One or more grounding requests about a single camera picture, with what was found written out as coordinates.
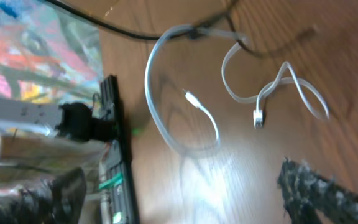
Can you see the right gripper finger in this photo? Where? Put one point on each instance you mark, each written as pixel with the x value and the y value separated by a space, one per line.
pixel 305 192

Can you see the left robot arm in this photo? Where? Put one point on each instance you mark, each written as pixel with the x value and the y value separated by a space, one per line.
pixel 74 121

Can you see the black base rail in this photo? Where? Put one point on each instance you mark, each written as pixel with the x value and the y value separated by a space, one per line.
pixel 118 202

